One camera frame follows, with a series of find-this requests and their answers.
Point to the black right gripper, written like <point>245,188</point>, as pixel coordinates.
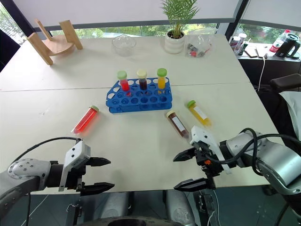
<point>210,166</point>

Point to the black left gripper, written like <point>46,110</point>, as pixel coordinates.
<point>75,179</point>

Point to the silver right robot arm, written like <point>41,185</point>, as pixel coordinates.
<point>277,162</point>

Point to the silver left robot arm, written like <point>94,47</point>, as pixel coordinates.
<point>26,173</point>

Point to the dark brown tube cream cap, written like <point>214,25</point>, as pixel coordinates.
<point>177,123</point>
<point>142,81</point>

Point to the red liquid tube green cap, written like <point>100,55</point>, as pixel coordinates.
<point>87,119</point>
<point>124,82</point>

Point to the orange liquid tube green cap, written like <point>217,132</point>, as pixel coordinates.
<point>200,114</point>
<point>161,81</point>

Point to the blue test tube rack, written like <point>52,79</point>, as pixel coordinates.
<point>141,101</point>

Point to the clear bag of small parts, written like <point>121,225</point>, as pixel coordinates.
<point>200,47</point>

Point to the white cloth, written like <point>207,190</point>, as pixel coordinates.
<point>292,103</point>

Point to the white ribbed plant pot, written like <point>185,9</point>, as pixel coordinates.
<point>174,44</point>

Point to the black chair armrest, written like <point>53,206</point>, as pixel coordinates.
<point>285,81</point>

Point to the clear glass bowl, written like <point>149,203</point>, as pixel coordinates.
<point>124,44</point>

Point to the brown wooden board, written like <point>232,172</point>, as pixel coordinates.
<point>251,51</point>

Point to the white can red print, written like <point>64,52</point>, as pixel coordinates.
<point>236,43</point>

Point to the wooden curved stand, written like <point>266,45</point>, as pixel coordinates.
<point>56,44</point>

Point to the clear bottle red label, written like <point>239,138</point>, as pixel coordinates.
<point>278,43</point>

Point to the black kettle jug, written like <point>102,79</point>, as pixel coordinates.
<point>287,46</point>

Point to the green palm plant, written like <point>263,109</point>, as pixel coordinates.
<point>179,11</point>

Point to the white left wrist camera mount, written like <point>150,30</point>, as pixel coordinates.
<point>76,153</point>

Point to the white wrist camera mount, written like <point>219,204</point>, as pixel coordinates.
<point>76,153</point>
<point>203,136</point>

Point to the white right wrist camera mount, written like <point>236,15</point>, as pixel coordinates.
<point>203,136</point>

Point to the black metal bracket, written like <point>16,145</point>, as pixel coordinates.
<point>73,214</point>

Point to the dark window frame post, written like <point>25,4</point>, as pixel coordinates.
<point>16,14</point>
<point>234,16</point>

